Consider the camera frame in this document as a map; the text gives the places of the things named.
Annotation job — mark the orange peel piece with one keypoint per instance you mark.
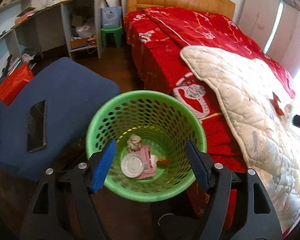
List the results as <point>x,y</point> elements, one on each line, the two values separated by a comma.
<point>163,162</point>

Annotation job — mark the black smartphone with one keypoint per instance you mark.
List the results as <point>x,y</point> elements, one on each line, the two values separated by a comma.
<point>36,127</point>

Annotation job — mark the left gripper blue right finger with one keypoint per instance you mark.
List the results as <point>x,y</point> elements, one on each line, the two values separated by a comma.
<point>198,167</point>

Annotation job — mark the red patterned duvet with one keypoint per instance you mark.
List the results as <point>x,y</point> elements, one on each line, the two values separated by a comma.
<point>161,68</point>

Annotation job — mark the white desk with shelves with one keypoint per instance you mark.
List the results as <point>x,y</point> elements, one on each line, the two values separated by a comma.
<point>31,34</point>

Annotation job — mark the pink tissue packet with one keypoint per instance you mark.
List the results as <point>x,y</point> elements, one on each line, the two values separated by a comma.
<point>148,166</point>

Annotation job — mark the white wardrobe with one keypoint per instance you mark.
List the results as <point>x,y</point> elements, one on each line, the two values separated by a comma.
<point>275,27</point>

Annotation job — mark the light blue paper bag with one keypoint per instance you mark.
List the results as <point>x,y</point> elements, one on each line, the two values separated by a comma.
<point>111,17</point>

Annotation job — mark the white quilted blanket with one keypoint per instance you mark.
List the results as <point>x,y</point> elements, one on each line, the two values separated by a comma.
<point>268,142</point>

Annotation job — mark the dark blue chair cushion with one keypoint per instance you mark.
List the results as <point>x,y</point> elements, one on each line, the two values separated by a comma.
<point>73,94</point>

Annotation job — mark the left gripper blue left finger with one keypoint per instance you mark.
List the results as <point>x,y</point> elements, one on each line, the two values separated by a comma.
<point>101,163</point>

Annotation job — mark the green plastic mesh trash basket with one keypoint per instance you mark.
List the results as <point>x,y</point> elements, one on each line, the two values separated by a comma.
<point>164,124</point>

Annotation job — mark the green plastic stool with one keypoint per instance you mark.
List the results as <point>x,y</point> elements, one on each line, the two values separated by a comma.
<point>115,33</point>

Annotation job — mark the paper tissue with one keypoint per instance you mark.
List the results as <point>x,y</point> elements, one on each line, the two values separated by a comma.
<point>134,143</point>

